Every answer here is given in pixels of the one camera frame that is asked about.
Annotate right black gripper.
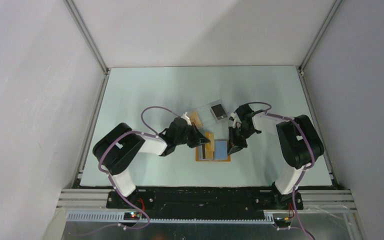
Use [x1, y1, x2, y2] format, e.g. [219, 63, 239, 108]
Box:
[226, 125, 255, 156]

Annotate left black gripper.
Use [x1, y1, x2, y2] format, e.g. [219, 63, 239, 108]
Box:
[174, 122, 210, 149]

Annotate orange leather card holder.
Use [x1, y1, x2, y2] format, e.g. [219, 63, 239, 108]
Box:
[195, 132, 231, 162]

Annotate clear plastic card tray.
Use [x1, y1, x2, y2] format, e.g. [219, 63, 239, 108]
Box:
[187, 99, 229, 130]

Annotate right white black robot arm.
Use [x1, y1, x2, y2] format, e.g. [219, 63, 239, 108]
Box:
[227, 103, 325, 209]

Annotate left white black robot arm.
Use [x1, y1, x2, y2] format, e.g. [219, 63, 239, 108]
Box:
[92, 116, 211, 208]

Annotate black credit card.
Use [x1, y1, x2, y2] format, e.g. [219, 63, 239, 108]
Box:
[210, 103, 228, 121]

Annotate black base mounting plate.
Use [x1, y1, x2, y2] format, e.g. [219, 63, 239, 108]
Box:
[106, 187, 304, 220]

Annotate left controller circuit board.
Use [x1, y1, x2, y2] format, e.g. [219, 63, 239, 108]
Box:
[123, 211, 142, 221]

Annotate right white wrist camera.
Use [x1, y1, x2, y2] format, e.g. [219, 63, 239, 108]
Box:
[229, 112, 241, 128]

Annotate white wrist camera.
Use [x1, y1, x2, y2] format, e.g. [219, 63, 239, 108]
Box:
[180, 111, 192, 126]
[229, 112, 241, 128]

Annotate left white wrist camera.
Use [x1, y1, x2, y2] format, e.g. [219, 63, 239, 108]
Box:
[180, 111, 192, 126]

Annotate right aluminium frame rail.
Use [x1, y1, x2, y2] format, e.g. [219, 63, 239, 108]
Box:
[297, 0, 344, 190]

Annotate aluminium frame rail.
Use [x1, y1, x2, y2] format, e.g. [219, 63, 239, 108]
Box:
[64, 0, 110, 189]
[297, 0, 344, 190]

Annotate grey slotted cable duct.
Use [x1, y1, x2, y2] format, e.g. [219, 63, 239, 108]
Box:
[66, 210, 274, 225]

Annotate left aluminium frame rail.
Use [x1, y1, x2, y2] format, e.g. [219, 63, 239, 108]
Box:
[64, 0, 110, 189]

